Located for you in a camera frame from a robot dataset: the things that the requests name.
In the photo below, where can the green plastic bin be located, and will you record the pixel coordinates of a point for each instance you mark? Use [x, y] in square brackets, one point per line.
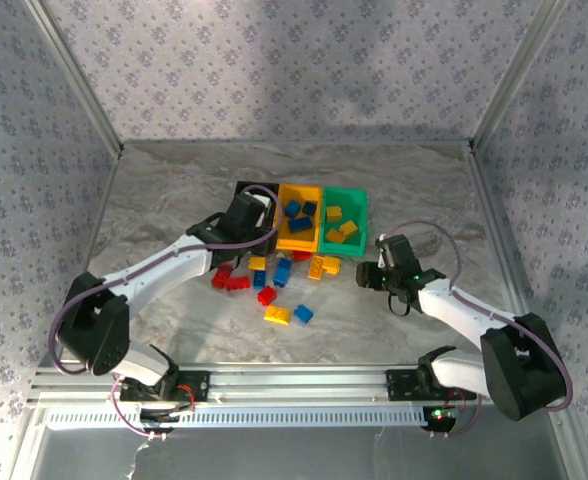
[341, 248]

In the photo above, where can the black plastic bin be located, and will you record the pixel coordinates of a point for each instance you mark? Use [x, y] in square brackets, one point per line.
[264, 241]

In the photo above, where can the long yellow lego brick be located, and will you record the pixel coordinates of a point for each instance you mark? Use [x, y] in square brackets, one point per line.
[278, 314]
[317, 267]

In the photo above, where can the long red lego brick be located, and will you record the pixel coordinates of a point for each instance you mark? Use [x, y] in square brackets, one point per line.
[237, 283]

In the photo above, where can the yellow plastic bin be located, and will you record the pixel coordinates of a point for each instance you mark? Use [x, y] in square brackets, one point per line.
[299, 243]

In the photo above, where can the long blue lego brick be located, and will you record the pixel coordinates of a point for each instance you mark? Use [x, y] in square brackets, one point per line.
[300, 224]

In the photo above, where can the small blue lego brick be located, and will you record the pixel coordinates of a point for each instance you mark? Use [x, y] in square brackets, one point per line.
[309, 207]

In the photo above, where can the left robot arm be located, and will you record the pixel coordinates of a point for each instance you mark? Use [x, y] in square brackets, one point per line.
[94, 325]

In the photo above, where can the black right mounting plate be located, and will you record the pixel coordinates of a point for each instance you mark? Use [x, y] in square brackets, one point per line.
[399, 385]

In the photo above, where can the black mounting plate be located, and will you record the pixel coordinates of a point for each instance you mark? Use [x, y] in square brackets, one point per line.
[399, 385]
[199, 385]

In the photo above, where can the right controller board with LEDs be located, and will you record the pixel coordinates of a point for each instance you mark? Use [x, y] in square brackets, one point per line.
[441, 415]

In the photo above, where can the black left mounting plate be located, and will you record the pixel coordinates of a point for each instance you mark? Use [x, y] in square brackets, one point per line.
[199, 385]

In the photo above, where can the left controller board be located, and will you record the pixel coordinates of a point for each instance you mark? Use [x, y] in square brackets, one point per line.
[159, 415]

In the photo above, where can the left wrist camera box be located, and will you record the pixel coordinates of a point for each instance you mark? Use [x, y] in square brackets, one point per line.
[244, 210]

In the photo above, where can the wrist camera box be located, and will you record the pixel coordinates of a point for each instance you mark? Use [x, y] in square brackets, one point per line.
[399, 250]
[244, 210]

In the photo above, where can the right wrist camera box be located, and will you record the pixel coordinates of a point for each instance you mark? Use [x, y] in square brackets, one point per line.
[399, 250]

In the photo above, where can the aluminium side rail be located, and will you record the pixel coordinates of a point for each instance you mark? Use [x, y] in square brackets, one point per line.
[489, 200]
[103, 205]

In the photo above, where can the aluminium rear rail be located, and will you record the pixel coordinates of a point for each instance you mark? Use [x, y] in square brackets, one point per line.
[299, 143]

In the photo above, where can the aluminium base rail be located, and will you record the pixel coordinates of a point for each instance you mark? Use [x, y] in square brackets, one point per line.
[299, 385]

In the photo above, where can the aluminium frame post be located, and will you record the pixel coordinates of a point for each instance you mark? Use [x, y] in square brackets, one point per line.
[74, 75]
[514, 75]

